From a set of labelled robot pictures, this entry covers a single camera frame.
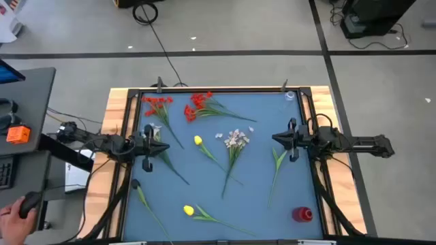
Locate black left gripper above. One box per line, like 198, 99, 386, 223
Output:
131, 123, 170, 174

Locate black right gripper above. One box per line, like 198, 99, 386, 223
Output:
271, 117, 309, 163

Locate white flower bunch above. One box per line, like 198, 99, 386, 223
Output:
221, 128, 251, 200
149, 122, 191, 186

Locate red flower bunch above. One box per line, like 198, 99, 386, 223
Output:
183, 91, 258, 124
140, 95, 185, 150

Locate yellow tulip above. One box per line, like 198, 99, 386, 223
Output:
183, 204, 257, 237
193, 135, 245, 186

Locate clear glass vase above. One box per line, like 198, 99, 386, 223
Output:
281, 90, 296, 112

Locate red vase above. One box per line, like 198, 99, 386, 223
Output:
291, 206, 313, 224

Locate blue table mat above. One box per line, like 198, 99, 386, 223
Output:
122, 91, 324, 241

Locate white box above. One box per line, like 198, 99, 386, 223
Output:
64, 149, 97, 194

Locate black desk beam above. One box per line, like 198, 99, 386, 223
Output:
39, 134, 95, 173

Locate grey keyboard tray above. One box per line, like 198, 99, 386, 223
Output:
0, 150, 67, 239

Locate grey desk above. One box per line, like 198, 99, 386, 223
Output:
0, 67, 57, 157

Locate orange cube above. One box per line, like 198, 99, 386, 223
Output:
5, 125, 31, 144

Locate black computer mouse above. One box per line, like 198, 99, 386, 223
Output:
18, 191, 42, 220

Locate small black floor box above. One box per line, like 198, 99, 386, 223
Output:
113, 0, 165, 10

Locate black headphones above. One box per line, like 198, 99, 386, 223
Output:
0, 97, 20, 133

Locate large black equipment box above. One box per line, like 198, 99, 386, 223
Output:
339, 0, 417, 39

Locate black keyboard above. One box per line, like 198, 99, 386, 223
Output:
0, 155, 15, 191

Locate person's hand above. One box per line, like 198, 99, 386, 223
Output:
0, 197, 38, 245

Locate desk monitor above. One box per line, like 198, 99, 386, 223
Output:
0, 59, 27, 85

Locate black cable sleeve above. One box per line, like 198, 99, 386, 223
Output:
311, 159, 364, 238
81, 163, 132, 241

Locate black table frame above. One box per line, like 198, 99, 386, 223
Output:
104, 86, 341, 245

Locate long black floor cable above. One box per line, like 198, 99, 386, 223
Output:
139, 2, 189, 88

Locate coiled black floor cable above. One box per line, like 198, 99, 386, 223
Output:
131, 1, 159, 27

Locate thin black equipment cable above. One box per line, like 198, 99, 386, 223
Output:
347, 22, 411, 51

